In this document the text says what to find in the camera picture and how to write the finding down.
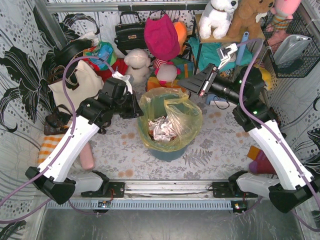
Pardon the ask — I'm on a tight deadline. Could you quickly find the orange plush toy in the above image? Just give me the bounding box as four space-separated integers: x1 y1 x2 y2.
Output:
173 21 187 55

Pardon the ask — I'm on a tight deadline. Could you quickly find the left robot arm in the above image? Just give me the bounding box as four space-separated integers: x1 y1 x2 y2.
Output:
25 75 143 205

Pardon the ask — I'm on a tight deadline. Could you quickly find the brown patterned bag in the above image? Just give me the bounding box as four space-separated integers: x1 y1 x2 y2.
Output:
44 104 72 136

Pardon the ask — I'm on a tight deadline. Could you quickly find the pink pig plush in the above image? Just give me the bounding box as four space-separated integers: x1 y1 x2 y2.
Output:
153 58 181 87

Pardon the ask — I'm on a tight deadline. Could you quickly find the teal folded cloth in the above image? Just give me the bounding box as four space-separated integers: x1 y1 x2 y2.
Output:
188 37 253 71

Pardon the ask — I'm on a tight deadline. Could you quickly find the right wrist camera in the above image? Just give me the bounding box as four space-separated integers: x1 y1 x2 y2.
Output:
216 43 238 70

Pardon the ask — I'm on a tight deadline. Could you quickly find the pink plush toy top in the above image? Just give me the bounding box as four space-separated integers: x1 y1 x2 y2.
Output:
270 0 301 30

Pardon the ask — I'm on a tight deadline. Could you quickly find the rainbow striped cloth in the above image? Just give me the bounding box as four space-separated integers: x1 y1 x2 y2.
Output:
146 57 194 92

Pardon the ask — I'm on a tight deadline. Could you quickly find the crumpled paper trash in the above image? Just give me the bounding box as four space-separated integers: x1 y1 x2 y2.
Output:
148 116 178 143

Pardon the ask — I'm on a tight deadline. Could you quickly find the white lamb plush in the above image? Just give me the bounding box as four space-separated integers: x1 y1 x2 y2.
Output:
124 48 151 84

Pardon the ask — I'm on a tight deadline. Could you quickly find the yellow trash bag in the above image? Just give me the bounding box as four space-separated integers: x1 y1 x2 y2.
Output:
137 87 203 153

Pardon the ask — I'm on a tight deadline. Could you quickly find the cream canvas tote bag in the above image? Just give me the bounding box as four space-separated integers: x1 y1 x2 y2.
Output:
48 60 104 111

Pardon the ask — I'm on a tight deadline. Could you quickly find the orange checkered towel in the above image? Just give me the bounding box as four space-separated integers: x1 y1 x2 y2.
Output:
37 134 64 165

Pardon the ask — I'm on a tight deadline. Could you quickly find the silver pouch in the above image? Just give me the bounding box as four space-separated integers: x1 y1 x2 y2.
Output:
273 34 312 65

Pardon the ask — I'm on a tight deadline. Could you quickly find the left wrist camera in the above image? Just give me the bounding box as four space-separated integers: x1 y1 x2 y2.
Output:
111 71 134 94

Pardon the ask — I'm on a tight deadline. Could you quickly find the colorful patterned bag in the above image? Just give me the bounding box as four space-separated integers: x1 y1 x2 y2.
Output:
83 41 117 71

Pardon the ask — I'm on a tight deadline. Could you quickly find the purple orange toy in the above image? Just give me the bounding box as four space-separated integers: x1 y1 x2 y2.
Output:
247 145 276 174

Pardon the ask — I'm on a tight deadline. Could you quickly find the magenta fuzzy bag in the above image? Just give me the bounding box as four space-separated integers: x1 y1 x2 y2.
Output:
144 13 180 61

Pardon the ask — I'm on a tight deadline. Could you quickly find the yellow duck plush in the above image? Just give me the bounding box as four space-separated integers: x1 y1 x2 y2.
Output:
253 60 272 91

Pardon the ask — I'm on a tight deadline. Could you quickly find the brown dog plush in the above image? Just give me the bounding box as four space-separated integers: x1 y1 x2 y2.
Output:
227 0 275 39

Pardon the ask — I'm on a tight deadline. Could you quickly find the red cloth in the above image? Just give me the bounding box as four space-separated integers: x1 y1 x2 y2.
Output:
88 58 129 82

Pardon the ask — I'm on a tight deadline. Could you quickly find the pink cylinder toy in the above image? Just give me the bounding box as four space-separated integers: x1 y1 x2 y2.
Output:
79 142 95 171

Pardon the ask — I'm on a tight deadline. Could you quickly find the white husky plush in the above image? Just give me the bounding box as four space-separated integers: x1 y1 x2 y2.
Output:
198 0 239 40

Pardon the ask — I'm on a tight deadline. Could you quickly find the black shelf rack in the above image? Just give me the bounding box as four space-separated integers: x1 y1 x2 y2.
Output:
188 13 271 99

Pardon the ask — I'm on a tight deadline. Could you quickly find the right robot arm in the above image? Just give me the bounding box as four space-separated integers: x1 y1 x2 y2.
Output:
177 63 320 213

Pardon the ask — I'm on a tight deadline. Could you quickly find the black leather handbag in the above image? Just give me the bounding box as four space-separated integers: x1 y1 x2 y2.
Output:
114 11 147 55

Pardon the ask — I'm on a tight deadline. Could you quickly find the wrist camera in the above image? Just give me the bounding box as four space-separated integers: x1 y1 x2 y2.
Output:
216 43 238 70
111 71 134 94

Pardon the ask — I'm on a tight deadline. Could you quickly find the black wire basket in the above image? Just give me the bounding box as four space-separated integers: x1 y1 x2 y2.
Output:
261 11 320 79

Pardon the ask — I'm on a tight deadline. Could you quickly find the teal trash bin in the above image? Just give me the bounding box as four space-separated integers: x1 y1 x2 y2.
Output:
146 145 189 162

